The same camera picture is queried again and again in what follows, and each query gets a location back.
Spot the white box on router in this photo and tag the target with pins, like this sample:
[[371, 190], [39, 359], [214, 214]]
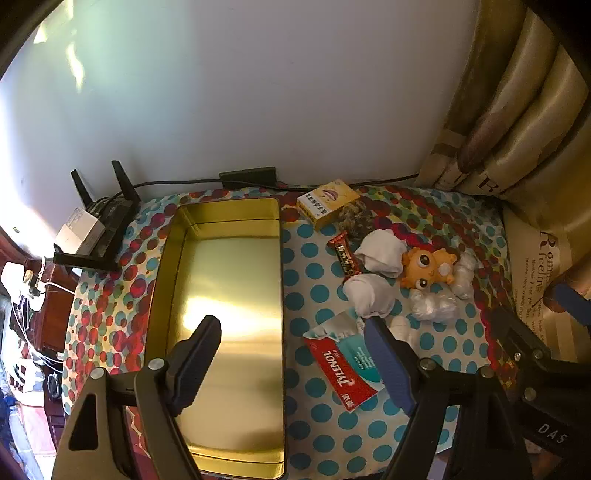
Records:
[[76, 230]]

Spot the red snack bar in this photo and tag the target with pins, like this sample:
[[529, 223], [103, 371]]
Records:
[[344, 256]]

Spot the black wifi router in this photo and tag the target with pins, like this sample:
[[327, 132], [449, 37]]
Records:
[[111, 221]]

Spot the beige printed curtain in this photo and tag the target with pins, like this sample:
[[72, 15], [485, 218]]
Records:
[[521, 115]]

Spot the dark wooden cabinet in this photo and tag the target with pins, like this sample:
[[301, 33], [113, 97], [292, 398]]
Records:
[[55, 300]]

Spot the white sock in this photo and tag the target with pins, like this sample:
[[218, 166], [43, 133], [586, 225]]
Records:
[[369, 295], [381, 254]]

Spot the yellow cardboard box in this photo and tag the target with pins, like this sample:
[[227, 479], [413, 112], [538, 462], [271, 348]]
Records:
[[325, 203]]

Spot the gold metal tin tray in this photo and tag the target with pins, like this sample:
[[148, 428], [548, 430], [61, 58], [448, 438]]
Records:
[[231, 277]]

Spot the clear bag of white cotton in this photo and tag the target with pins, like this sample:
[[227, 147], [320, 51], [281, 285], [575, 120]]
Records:
[[434, 304], [464, 277]]

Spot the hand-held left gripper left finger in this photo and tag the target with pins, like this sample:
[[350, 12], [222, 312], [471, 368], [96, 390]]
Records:
[[198, 364]]

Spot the white power strip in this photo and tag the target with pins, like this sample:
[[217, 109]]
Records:
[[14, 277]]

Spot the black power adapter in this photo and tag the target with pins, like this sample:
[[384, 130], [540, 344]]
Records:
[[247, 177]]

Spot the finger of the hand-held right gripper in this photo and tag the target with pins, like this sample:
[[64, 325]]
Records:
[[517, 334], [575, 302]]

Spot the orange doll toy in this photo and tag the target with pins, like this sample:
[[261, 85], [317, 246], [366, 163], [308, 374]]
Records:
[[422, 270]]

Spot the polka dot table cloth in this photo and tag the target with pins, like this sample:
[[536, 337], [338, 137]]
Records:
[[314, 286]]

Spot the red and teal medicine box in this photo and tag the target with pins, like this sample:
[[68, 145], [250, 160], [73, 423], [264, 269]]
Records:
[[339, 364]]

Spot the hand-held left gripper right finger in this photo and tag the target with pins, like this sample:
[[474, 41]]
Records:
[[388, 364]]

